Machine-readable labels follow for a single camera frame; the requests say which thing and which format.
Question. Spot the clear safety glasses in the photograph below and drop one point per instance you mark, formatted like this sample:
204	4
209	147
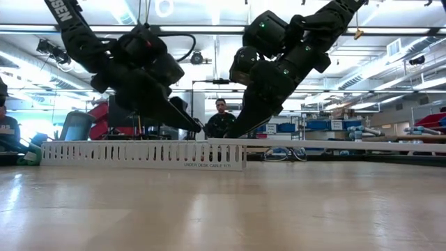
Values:
278	154

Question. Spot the black ceiling device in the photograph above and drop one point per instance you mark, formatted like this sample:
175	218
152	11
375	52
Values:
55	52

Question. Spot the black background rig frame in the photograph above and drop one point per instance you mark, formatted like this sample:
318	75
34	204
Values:
192	104

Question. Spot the black monitor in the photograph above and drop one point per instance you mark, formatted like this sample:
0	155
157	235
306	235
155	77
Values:
116	120

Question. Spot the red storage bins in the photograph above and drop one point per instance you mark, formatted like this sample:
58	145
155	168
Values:
432	122
99	118

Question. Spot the person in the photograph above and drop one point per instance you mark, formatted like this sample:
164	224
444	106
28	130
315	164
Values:
221	123
8	129

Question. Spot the grey office chair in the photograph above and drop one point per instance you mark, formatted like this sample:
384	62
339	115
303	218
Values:
77	125

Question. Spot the blue storage bins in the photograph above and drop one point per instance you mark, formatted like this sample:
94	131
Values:
318	125

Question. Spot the wooden workbench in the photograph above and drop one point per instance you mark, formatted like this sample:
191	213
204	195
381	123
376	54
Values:
418	138

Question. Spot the white duct cover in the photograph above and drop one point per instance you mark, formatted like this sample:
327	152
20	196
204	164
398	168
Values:
348	145

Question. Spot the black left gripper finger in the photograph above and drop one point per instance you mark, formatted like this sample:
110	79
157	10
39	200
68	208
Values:
177	118
180	104

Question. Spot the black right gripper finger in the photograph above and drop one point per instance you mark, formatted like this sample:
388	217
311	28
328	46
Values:
251	122

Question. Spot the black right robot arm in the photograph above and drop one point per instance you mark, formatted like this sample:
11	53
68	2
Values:
324	21

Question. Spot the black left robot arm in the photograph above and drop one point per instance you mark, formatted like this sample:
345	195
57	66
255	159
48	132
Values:
76	38

